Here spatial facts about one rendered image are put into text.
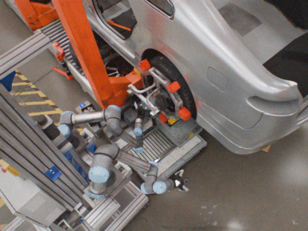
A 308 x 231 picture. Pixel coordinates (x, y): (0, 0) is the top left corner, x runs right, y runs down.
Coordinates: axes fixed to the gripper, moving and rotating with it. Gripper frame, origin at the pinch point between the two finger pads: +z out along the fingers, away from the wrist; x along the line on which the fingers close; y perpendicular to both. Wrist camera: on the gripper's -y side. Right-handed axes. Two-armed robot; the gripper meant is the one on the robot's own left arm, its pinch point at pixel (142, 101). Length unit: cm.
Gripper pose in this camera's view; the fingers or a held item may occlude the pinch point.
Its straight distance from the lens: 263.5
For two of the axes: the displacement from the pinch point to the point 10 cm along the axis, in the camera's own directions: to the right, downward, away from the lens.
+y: 0.3, 5.6, 8.3
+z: 1.1, -8.3, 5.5
